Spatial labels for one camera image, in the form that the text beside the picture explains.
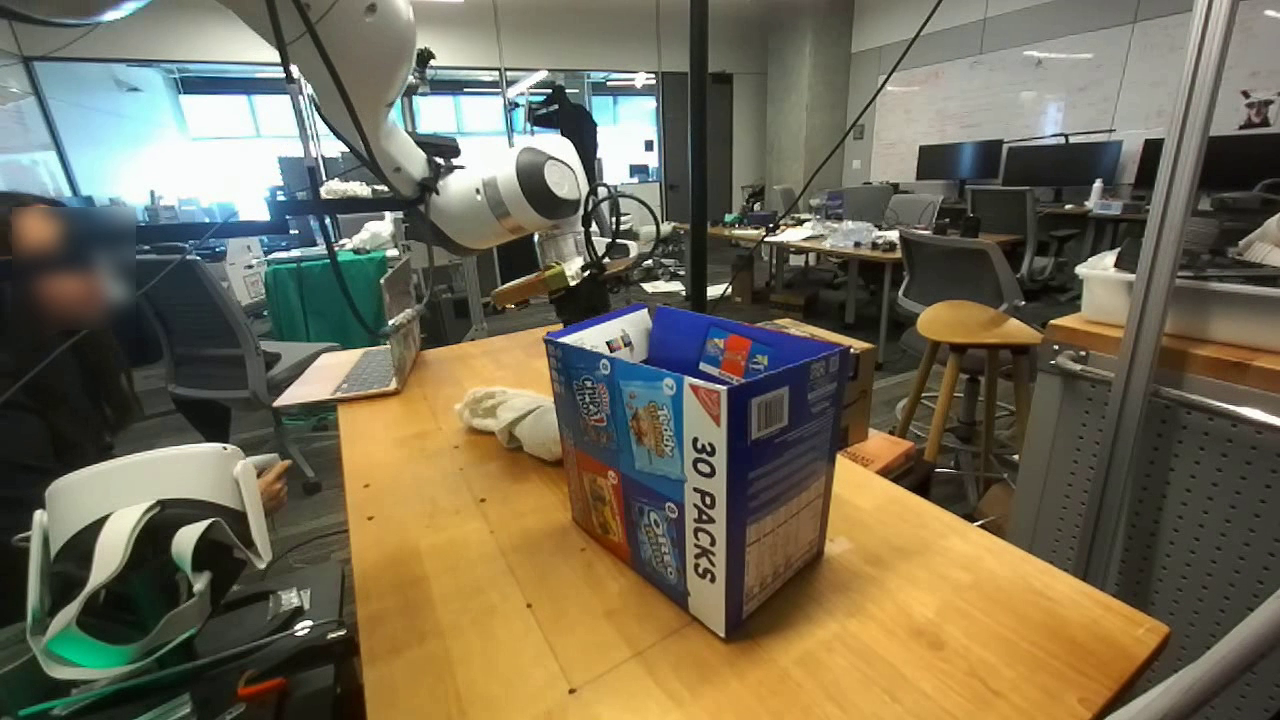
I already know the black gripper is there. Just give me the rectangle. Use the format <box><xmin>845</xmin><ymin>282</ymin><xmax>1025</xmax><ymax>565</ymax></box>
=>
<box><xmin>552</xmin><ymin>264</ymin><xmax>653</xmax><ymax>331</ymax></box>

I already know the white cloth rag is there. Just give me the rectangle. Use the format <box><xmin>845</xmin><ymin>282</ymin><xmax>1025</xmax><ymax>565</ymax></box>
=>
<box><xmin>456</xmin><ymin>382</ymin><xmax>570</xmax><ymax>466</ymax></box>

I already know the blue snack pack cardboard box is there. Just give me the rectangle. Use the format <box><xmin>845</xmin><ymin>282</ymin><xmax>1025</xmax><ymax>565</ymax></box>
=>
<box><xmin>542</xmin><ymin>304</ymin><xmax>852</xmax><ymax>640</ymax></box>

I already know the dark standing figure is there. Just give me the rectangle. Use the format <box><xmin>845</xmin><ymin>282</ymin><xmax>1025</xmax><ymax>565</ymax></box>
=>
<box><xmin>525</xmin><ymin>79</ymin><xmax>604</xmax><ymax>185</ymax></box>

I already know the black pole stand with base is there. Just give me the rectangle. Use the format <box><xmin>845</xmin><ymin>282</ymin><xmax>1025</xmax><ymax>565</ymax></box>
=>
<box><xmin>685</xmin><ymin>0</ymin><xmax>713</xmax><ymax>313</ymax></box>

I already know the open laptop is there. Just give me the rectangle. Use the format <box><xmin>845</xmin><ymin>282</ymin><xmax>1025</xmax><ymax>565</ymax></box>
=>
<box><xmin>273</xmin><ymin>250</ymin><xmax>430</xmax><ymax>410</ymax></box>

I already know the cluttered wooden desk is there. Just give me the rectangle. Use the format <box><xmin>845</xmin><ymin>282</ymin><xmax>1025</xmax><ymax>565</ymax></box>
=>
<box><xmin>705</xmin><ymin>215</ymin><xmax>914</xmax><ymax>364</ymax></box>

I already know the green storage bin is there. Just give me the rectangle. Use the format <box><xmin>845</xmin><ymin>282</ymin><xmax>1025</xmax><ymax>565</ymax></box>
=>
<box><xmin>259</xmin><ymin>249</ymin><xmax>391</xmax><ymax>347</ymax></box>

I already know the grey office chair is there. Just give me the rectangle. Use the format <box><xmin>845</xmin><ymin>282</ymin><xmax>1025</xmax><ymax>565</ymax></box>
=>
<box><xmin>896</xmin><ymin>231</ymin><xmax>1032</xmax><ymax>327</ymax></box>
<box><xmin>133</xmin><ymin>250</ymin><xmax>335</xmax><ymax>492</ymax></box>
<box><xmin>966</xmin><ymin>185</ymin><xmax>1044</xmax><ymax>281</ymax></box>

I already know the wooden stool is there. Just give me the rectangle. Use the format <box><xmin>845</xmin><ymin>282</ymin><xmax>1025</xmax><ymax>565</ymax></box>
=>
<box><xmin>901</xmin><ymin>296</ymin><xmax>1047</xmax><ymax>511</ymax></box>

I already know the black computer monitor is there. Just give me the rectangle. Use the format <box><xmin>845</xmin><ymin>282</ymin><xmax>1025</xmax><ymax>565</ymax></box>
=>
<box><xmin>914</xmin><ymin>135</ymin><xmax>1008</xmax><ymax>188</ymax></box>
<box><xmin>1002</xmin><ymin>135</ymin><xmax>1129</xmax><ymax>191</ymax></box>
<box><xmin>1131</xmin><ymin>127</ymin><xmax>1280</xmax><ymax>199</ymax></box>

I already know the white VR headset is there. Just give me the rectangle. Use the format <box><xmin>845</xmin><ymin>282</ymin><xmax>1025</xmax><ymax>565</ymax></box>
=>
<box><xmin>20</xmin><ymin>438</ymin><xmax>275</xmax><ymax>685</ymax></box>

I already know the white plastic tub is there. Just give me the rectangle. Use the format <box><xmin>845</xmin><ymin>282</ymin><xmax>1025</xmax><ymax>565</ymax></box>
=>
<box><xmin>1071</xmin><ymin>242</ymin><xmax>1280</xmax><ymax>352</ymax></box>

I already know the wooden workbench top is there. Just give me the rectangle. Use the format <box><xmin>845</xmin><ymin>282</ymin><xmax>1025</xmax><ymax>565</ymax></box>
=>
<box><xmin>1044</xmin><ymin>313</ymin><xmax>1280</xmax><ymax>397</ymax></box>

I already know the grey perforated panel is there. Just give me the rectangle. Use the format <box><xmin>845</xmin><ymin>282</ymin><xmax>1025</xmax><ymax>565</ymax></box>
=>
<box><xmin>1015</xmin><ymin>352</ymin><xmax>1280</xmax><ymax>671</ymax></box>

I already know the aluminium frame bar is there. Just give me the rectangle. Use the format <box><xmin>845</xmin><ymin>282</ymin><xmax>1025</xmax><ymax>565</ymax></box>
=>
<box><xmin>1103</xmin><ymin>592</ymin><xmax>1280</xmax><ymax>720</ymax></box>
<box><xmin>1086</xmin><ymin>0</ymin><xmax>1237</xmax><ymax>585</ymax></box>

